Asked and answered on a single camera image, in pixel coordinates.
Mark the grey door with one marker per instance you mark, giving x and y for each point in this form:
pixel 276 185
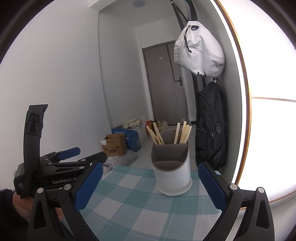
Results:
pixel 165 83

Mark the teal plaid tablecloth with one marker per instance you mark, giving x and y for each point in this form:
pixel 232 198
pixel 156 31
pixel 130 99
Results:
pixel 127 205

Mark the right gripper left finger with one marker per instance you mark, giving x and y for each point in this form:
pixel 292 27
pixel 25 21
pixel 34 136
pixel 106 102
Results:
pixel 56 214

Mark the brown cardboard box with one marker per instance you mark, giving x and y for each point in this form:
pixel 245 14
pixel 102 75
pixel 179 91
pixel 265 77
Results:
pixel 114 145

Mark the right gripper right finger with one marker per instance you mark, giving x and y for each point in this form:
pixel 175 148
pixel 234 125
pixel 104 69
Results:
pixel 257 222

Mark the grey plastic parcel bag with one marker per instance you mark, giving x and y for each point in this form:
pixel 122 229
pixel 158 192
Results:
pixel 115 161

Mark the left hand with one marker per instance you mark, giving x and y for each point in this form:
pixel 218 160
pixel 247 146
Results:
pixel 23 206

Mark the beige cloth bag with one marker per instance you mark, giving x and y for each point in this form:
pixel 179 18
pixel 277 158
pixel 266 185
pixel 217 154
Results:
pixel 133 123

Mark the blue cardboard box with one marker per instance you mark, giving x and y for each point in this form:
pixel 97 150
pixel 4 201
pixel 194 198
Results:
pixel 131 137

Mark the white grey utensil holder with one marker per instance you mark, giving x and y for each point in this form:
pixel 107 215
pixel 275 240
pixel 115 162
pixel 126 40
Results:
pixel 171 165

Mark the black backpack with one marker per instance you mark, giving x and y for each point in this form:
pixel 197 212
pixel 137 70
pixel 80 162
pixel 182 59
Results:
pixel 211 137

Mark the yellow red shopping bag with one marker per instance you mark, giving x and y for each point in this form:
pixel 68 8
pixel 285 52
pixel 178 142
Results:
pixel 150 124

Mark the beige tote bag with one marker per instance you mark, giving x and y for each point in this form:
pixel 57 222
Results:
pixel 163 126

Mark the white hanging bag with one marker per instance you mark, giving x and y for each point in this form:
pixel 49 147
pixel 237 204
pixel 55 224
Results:
pixel 197 51

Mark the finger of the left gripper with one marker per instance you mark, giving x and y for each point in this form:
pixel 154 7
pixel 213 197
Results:
pixel 67 154

